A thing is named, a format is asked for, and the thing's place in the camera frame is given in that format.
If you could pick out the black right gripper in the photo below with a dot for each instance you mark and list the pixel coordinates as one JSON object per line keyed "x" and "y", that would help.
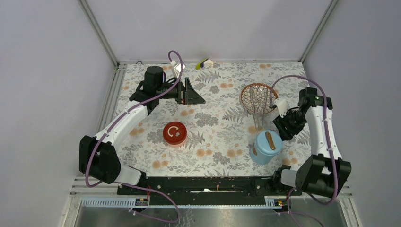
{"x": 281, "y": 123}

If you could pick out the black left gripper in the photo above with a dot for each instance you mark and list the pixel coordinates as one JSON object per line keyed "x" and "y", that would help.
{"x": 187, "y": 95}

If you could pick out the light blue round lid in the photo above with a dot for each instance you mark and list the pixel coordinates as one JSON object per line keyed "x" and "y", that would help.
{"x": 267, "y": 143}

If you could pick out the clear plastic tongs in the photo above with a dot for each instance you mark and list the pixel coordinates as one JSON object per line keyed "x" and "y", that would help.
{"x": 259, "y": 96}

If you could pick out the red round lid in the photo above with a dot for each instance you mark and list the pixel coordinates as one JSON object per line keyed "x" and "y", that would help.
{"x": 175, "y": 132}

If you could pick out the light blue cup container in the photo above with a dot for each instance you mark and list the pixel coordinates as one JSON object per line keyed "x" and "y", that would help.
{"x": 262, "y": 155}

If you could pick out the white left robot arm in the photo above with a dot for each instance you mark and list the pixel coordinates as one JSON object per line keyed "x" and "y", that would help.
{"x": 97, "y": 154}

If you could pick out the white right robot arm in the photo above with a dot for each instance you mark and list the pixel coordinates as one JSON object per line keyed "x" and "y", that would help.
{"x": 325, "y": 172}

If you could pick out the small toy house block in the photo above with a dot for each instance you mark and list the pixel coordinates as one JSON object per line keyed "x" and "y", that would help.
{"x": 204, "y": 63}

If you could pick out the patterned ceramic plate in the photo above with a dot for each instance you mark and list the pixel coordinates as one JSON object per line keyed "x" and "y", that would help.
{"x": 246, "y": 100}

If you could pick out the floral patterned tablecloth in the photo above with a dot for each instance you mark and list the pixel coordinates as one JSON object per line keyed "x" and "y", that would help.
{"x": 220, "y": 132}

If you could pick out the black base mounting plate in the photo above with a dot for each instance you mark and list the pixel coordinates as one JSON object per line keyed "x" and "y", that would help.
{"x": 209, "y": 191}

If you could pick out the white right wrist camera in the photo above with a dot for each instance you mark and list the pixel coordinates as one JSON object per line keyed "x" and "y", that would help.
{"x": 282, "y": 106}

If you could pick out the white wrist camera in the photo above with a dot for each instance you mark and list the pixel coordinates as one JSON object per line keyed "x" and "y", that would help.
{"x": 177, "y": 67}
{"x": 282, "y": 106}

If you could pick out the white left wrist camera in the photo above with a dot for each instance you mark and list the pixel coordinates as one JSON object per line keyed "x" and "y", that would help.
{"x": 177, "y": 67}

